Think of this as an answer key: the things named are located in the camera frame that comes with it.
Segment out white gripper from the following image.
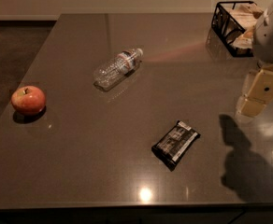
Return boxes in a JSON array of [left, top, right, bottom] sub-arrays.
[[236, 3, 273, 118]]

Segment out black wire basket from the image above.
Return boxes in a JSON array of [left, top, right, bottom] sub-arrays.
[[211, 1, 253, 57]]

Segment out clear plastic water bottle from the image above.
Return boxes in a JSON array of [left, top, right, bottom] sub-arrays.
[[93, 48, 143, 91]]

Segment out black rxbar chocolate wrapper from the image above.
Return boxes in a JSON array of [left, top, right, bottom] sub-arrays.
[[151, 120, 200, 171]]

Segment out red apple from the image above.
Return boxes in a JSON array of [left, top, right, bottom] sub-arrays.
[[11, 86, 46, 116]]

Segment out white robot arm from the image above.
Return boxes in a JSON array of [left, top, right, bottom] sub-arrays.
[[237, 1, 273, 118]]

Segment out white napkins in basket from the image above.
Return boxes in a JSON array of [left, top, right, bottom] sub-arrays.
[[230, 3, 263, 49]]

